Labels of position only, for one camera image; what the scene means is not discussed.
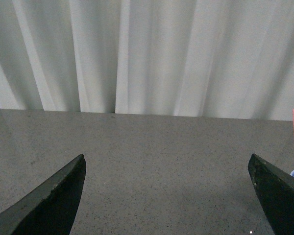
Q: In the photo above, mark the white curtain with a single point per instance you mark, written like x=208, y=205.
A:
x=210, y=58

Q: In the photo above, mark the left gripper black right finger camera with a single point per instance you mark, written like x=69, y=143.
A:
x=275, y=191

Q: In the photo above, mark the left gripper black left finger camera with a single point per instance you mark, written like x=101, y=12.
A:
x=50, y=209

